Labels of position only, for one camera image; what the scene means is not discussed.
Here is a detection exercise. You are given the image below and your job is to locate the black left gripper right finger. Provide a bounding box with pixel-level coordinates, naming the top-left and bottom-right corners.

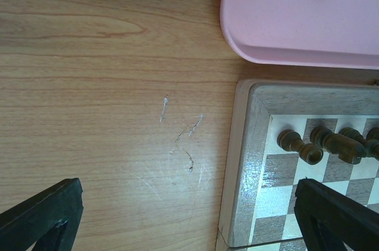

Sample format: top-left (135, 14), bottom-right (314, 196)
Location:
top-left (294, 178), bottom-right (378, 250)

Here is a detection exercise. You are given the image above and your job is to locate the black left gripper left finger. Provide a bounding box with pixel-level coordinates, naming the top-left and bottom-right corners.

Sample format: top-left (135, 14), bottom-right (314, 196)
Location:
top-left (1, 178), bottom-right (83, 250)

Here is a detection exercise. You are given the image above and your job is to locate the dark knight chess piece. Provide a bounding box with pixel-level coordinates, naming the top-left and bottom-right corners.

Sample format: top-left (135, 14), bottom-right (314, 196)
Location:
top-left (310, 125), bottom-right (366, 165)

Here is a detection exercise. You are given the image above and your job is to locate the dark bishop chess piece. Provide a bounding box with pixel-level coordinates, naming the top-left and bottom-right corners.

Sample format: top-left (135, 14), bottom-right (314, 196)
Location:
top-left (339, 127), bottom-right (371, 157)

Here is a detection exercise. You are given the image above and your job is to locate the dark rook chess piece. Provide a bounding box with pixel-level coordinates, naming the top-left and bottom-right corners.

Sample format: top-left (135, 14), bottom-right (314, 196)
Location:
top-left (277, 129), bottom-right (323, 165)

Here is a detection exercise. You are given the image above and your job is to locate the dark king chess piece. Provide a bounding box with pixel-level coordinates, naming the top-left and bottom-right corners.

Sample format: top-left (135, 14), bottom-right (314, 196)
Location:
top-left (366, 127), bottom-right (379, 160)

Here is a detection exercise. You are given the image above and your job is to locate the wooden chessboard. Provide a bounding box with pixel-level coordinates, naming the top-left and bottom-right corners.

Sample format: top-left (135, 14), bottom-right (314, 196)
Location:
top-left (216, 80), bottom-right (378, 250)

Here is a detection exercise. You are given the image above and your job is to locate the pink plastic tray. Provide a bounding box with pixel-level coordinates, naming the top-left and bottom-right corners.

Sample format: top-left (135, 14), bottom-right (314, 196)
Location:
top-left (220, 0), bottom-right (378, 69)

